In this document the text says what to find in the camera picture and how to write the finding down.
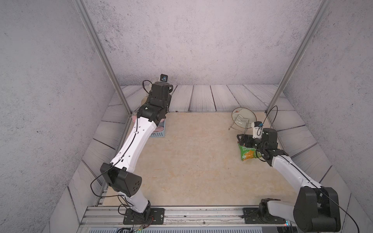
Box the white ceramic plate red flowers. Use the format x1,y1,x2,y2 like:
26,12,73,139
232,107,257,122

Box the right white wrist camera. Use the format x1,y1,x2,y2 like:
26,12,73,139
251,121,263,139

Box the right aluminium corner post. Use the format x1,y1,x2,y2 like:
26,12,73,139
265,0,333,115

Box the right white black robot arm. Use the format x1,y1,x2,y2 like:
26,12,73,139
237,128,342,232

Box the aluminium corner post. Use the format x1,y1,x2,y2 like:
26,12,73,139
73,0,132,115
265,0,333,115

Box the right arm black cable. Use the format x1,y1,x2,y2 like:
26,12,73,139
256,105,360,233

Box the light blue plastic basket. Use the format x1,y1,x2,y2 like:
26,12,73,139
150,119,166,137

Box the green red snack bag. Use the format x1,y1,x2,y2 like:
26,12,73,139
238,144,262,161

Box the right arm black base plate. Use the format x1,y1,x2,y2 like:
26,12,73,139
241,207,286,224

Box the left aluminium corner post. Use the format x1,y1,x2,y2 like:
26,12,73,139
73,0,132,115

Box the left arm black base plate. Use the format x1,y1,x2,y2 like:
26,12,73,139
123,208,165,226

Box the chrome wire plate rack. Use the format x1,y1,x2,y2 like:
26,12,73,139
228,114,252,134

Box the aluminium front rail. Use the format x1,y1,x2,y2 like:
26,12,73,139
78,206,301,233

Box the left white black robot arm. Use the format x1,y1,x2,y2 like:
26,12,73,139
100,81,173,214

